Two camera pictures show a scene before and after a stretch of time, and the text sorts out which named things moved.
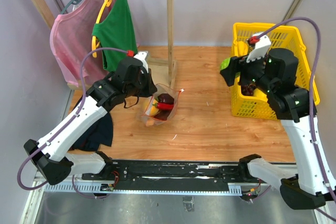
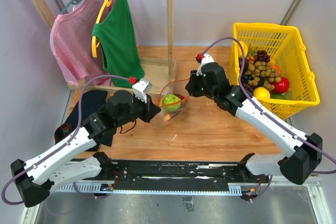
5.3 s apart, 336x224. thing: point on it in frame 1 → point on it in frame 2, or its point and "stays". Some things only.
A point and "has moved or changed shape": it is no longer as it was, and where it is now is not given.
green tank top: x=117 y=32 stays
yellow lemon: x=260 y=95 stays
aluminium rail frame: x=59 y=199 stays
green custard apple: x=224 y=63 → x=171 y=103
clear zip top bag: x=163 y=105 has moved or changed shape
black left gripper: x=150 y=88 → x=150 y=109
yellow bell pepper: x=242 y=49 stays
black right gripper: x=235 y=65 → x=191 y=87
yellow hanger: x=107 y=2 stays
